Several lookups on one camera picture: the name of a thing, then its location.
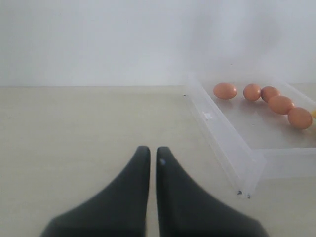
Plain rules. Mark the clear plastic storage box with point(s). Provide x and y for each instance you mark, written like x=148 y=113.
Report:
x=251 y=142

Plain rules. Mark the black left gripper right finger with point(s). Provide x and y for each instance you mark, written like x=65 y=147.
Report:
x=185 y=209

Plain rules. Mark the brown egg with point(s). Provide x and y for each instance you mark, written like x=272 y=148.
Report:
x=280 y=104
x=268 y=92
x=252 y=92
x=225 y=91
x=300 y=118

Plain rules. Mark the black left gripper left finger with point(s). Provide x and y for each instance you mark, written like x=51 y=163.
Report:
x=119 y=210

